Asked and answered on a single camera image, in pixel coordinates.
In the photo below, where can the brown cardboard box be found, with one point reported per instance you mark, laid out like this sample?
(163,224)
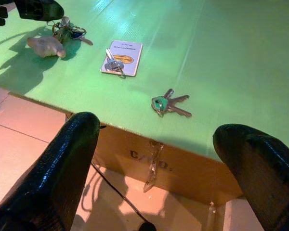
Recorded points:
(187,173)

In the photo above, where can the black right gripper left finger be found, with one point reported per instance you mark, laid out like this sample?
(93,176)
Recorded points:
(50,173)

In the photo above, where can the keys with green cap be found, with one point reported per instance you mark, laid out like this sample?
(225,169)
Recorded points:
(162,103)

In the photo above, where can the green table cover sheet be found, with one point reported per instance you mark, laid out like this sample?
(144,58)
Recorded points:
(207,60)

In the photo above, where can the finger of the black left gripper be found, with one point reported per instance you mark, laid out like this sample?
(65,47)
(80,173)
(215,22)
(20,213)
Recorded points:
(41,9)

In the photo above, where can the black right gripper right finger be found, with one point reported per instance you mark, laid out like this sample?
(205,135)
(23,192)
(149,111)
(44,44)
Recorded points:
(262,173)

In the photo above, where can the silver key with white card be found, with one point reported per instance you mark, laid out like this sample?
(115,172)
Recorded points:
(128,60)

